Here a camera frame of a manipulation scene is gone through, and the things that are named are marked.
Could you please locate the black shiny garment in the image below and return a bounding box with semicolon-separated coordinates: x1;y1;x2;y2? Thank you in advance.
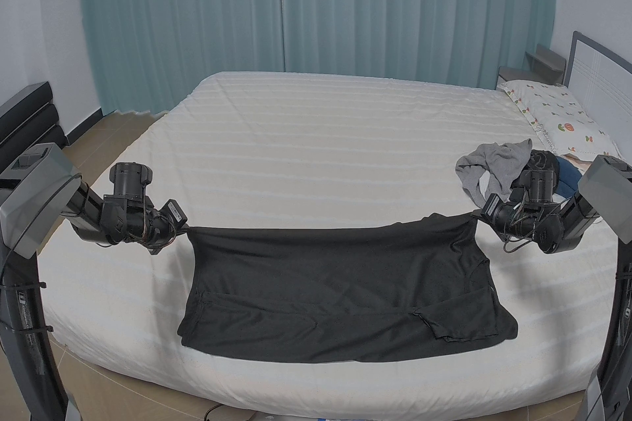
526;150;561;185

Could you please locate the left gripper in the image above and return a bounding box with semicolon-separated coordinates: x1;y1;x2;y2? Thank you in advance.
148;198;189;254

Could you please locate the black T-shirt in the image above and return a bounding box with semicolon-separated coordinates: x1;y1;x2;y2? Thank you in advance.
177;212;518;363

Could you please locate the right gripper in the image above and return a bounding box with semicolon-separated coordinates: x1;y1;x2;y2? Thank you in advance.
481;194;516;237

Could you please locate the bed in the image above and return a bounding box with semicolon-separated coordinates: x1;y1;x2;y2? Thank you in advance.
37;30;632;420

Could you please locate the grey garment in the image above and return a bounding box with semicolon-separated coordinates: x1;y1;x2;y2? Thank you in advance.
454;139;534;208

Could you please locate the grey bedside table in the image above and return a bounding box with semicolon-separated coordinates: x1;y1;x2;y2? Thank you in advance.
496;43;566;89

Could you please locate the dark blue garment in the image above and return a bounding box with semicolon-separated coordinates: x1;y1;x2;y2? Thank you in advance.
557;160;584;194

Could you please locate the white printed pillow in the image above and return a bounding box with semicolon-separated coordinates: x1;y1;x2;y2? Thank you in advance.
496;79;622;161

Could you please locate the black chest of drawers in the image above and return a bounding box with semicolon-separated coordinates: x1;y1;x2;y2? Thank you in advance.
0;81;67;173

